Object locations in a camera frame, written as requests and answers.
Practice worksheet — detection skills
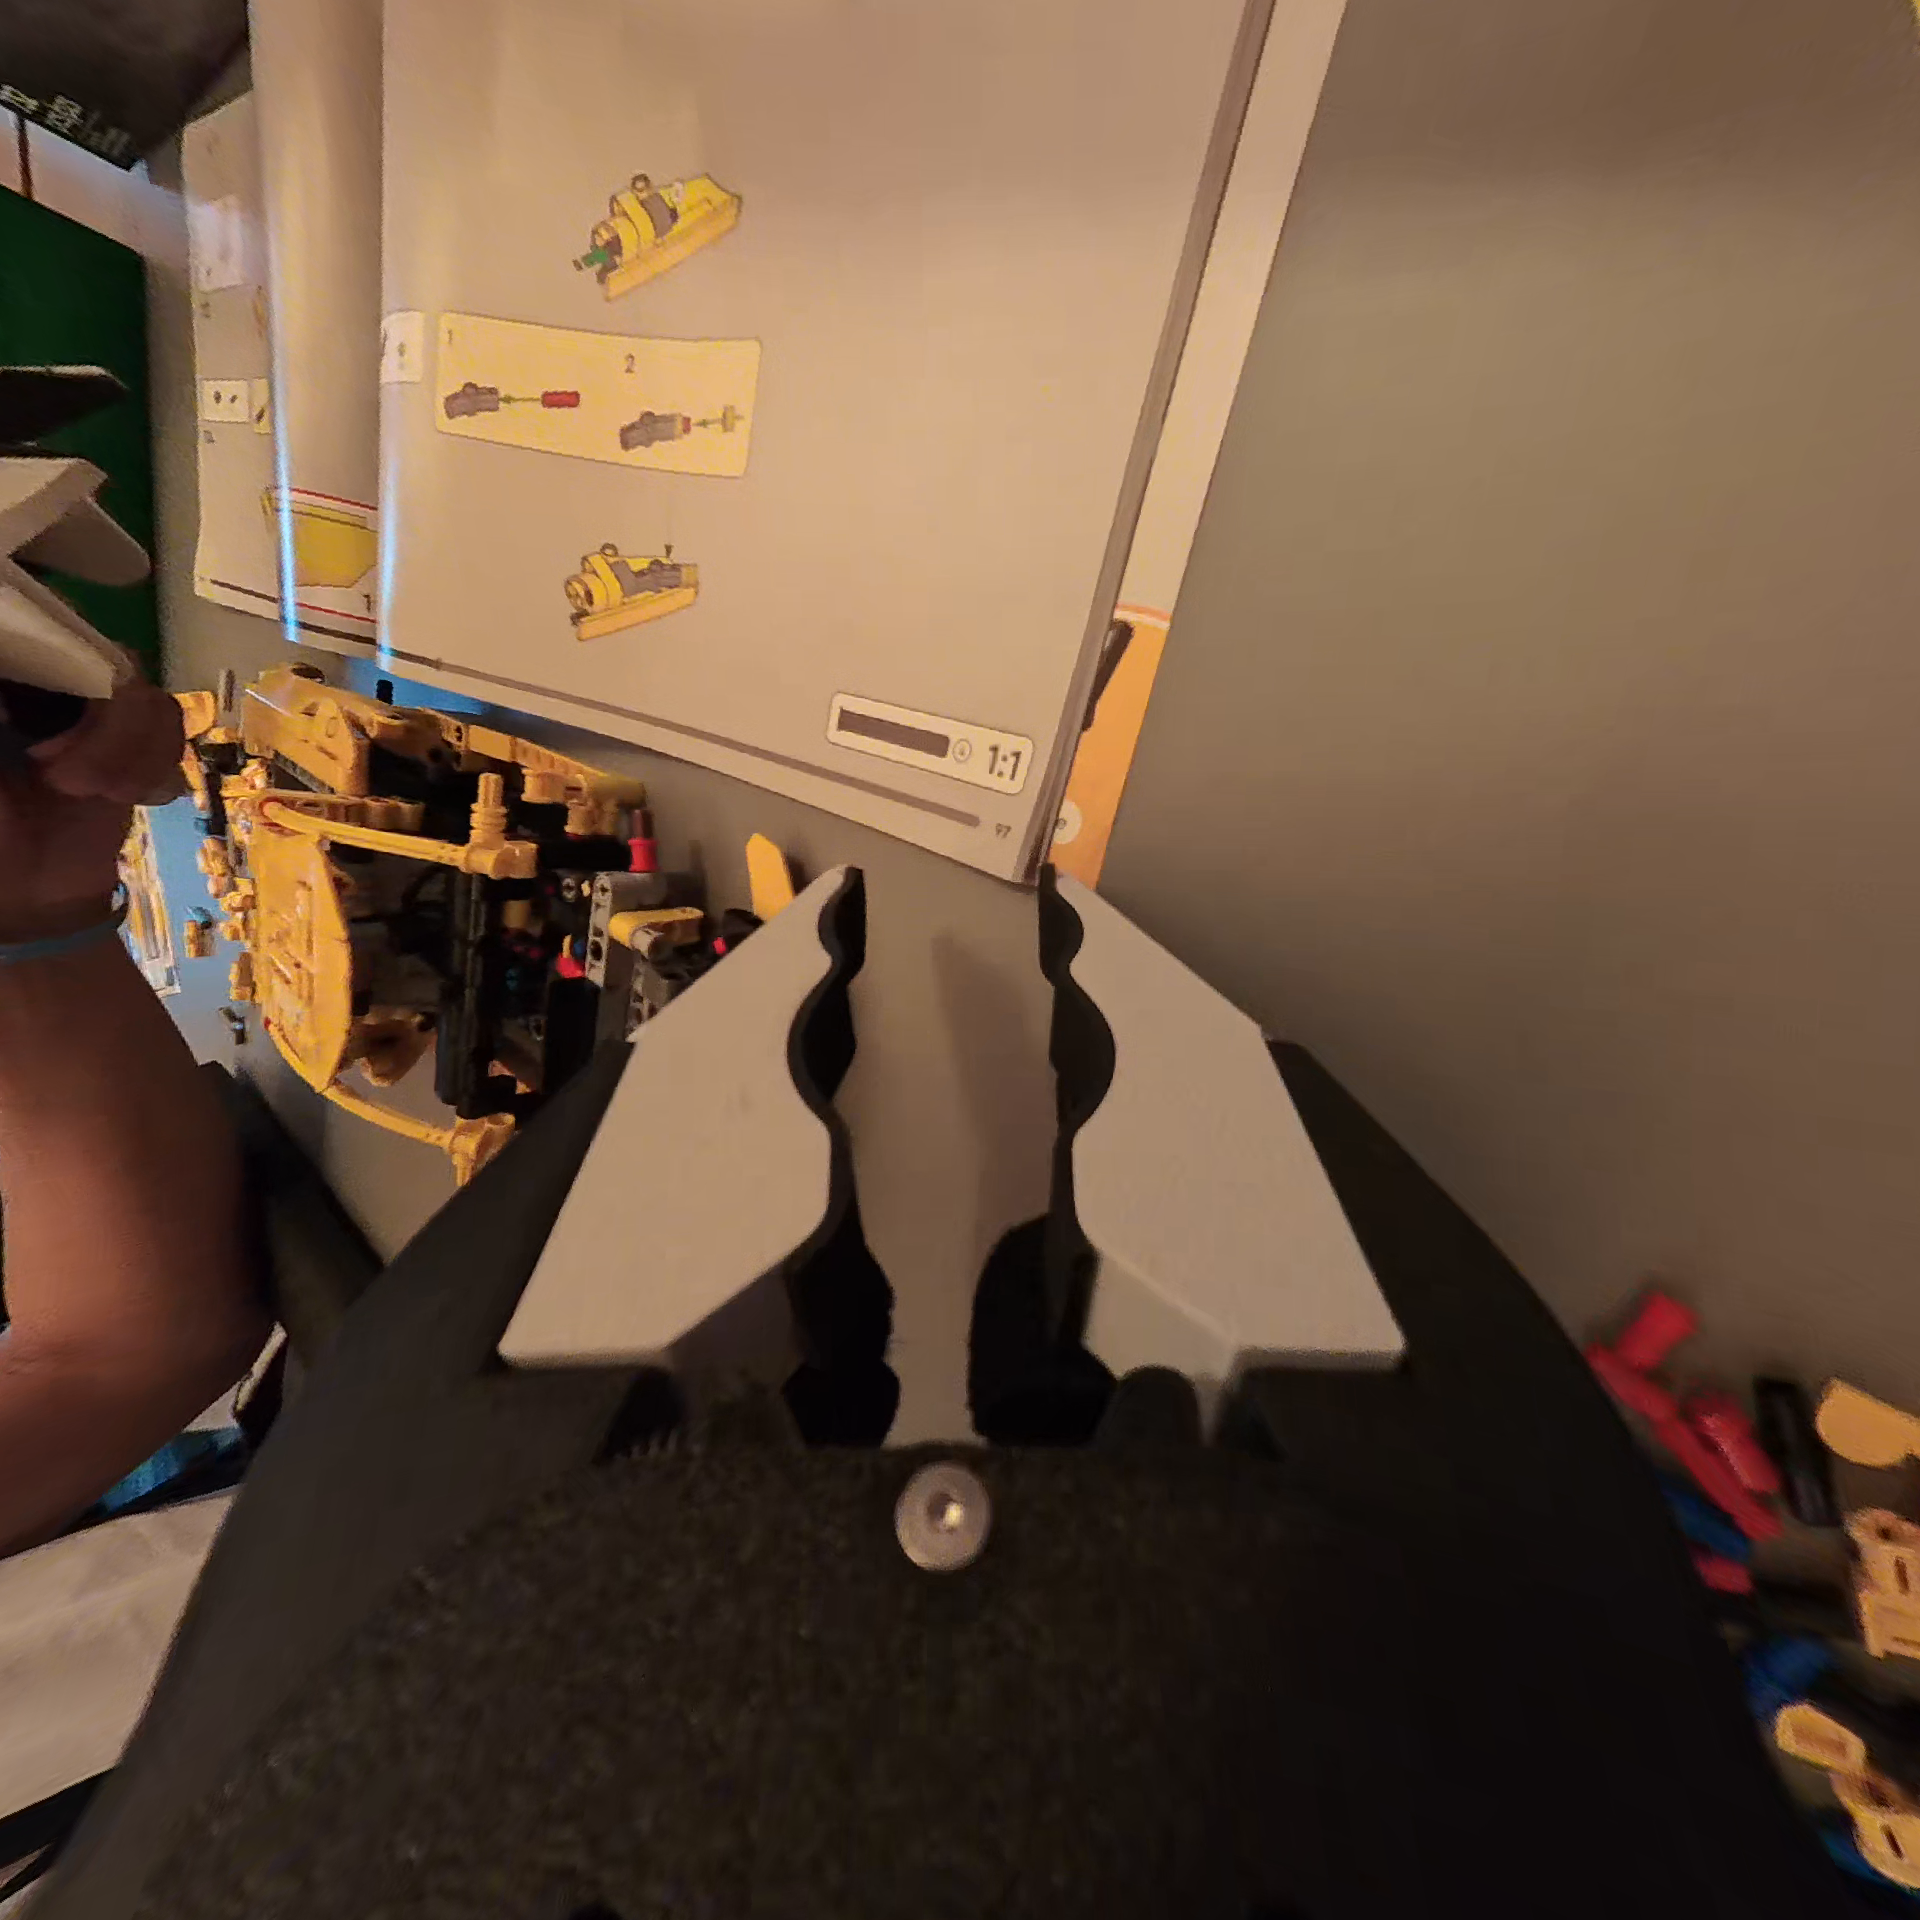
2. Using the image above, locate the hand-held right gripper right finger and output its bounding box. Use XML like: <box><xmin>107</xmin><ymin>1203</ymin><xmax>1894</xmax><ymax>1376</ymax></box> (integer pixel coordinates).
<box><xmin>970</xmin><ymin>870</ymin><xmax>1409</xmax><ymax>1450</ymax></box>

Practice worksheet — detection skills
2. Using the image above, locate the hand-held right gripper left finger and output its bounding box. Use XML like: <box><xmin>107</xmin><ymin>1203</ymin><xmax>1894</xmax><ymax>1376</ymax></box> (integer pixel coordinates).
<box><xmin>497</xmin><ymin>865</ymin><xmax>905</xmax><ymax>1450</ymax></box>

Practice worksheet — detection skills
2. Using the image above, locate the yellow brick car model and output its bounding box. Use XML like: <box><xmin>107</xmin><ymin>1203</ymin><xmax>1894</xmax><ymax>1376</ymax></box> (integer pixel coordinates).
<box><xmin>176</xmin><ymin>666</ymin><xmax>799</xmax><ymax>1188</ymax></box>

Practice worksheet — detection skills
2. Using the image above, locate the pile of small connector pins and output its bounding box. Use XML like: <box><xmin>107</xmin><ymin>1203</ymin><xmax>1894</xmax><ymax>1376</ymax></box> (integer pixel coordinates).
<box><xmin>1580</xmin><ymin>1285</ymin><xmax>1920</xmax><ymax>1893</ymax></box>

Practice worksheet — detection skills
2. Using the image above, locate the person's left forearm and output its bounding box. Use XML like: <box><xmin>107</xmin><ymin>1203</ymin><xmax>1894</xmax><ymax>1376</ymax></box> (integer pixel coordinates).
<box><xmin>0</xmin><ymin>932</ymin><xmax>285</xmax><ymax>1558</ymax></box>

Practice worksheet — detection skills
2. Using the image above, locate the grey desk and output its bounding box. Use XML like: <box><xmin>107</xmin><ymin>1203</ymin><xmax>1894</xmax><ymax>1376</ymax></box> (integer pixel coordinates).
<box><xmin>140</xmin><ymin>0</ymin><xmax>1920</xmax><ymax>1920</ymax></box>

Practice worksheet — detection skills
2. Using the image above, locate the person's left hand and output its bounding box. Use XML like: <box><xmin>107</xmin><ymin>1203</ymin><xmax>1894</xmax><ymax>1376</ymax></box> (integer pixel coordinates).
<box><xmin>0</xmin><ymin>680</ymin><xmax>194</xmax><ymax>939</ymax></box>

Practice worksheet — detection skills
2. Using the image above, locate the green plastic bin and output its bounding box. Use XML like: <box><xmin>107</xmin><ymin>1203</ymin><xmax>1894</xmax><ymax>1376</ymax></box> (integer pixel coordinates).
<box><xmin>0</xmin><ymin>183</ymin><xmax>163</xmax><ymax>680</ymax></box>

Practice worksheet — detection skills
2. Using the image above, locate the toy car set box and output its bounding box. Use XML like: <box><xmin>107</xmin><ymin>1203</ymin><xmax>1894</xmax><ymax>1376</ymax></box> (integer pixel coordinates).
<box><xmin>0</xmin><ymin>0</ymin><xmax>251</xmax><ymax>171</ymax></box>

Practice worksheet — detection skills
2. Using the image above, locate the yellow sticker sheet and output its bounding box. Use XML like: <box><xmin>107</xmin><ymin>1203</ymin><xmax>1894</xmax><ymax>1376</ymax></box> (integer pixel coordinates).
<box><xmin>119</xmin><ymin>805</ymin><xmax>185</xmax><ymax>998</ymax></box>

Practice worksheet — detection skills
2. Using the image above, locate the open instruction booklet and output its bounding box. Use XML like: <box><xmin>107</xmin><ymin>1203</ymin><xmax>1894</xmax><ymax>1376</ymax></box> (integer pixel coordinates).
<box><xmin>181</xmin><ymin>0</ymin><xmax>1351</xmax><ymax>890</ymax></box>

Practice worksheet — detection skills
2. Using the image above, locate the person's white shirt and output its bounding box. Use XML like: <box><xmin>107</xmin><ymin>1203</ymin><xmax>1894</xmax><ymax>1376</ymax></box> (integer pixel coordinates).
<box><xmin>0</xmin><ymin>1483</ymin><xmax>249</xmax><ymax>1884</ymax></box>

